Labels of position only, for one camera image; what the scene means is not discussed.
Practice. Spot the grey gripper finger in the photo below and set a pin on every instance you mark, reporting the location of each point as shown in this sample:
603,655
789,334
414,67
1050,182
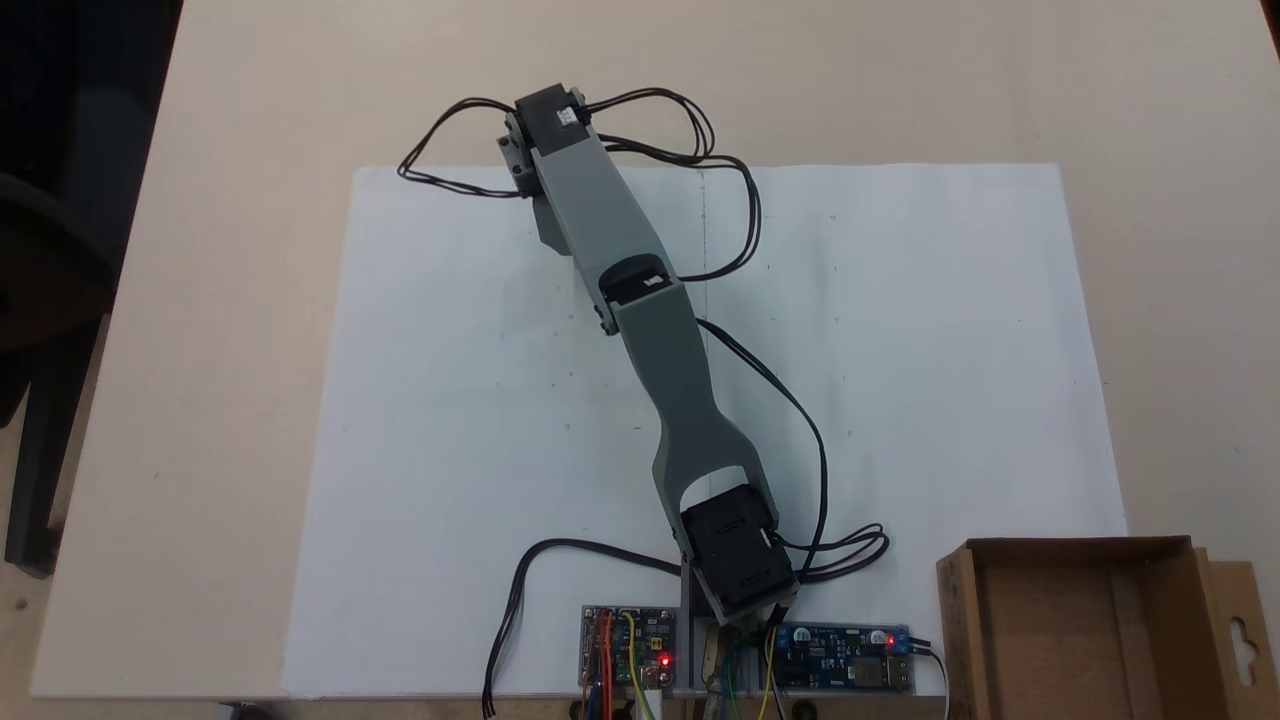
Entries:
555,228

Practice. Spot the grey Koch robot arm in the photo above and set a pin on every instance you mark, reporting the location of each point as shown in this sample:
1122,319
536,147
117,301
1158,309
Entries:
660,360

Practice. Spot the white paper sheet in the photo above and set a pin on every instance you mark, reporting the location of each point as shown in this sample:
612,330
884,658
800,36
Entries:
920,350
450,400

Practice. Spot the black chair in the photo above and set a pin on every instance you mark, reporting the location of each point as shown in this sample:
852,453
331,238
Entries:
60,200

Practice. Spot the blue circuit board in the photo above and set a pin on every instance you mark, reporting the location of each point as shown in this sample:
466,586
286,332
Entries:
830,655

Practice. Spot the brown cardboard box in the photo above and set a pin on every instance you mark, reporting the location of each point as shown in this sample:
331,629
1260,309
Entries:
1080,630

